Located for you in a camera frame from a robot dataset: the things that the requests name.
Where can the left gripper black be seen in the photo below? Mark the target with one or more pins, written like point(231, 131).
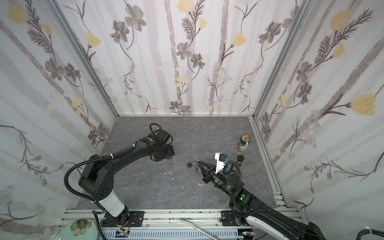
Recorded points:
point(167, 153)

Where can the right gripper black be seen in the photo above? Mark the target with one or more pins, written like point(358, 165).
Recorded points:
point(208, 171)

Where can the black padlock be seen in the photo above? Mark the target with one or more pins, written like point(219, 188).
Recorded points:
point(191, 165)

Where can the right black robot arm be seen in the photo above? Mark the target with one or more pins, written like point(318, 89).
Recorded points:
point(250, 209)

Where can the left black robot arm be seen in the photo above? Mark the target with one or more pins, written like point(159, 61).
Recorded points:
point(97, 179)

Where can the small dark spice bottle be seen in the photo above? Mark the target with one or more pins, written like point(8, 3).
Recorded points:
point(240, 159)

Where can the green beer can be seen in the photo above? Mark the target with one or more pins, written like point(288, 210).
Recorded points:
point(243, 143)

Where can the green floral plate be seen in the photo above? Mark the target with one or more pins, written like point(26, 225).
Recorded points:
point(81, 229)

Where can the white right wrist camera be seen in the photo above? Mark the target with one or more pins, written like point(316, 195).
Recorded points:
point(221, 160)

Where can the white slotted cable duct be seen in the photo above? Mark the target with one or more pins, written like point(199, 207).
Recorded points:
point(173, 234)

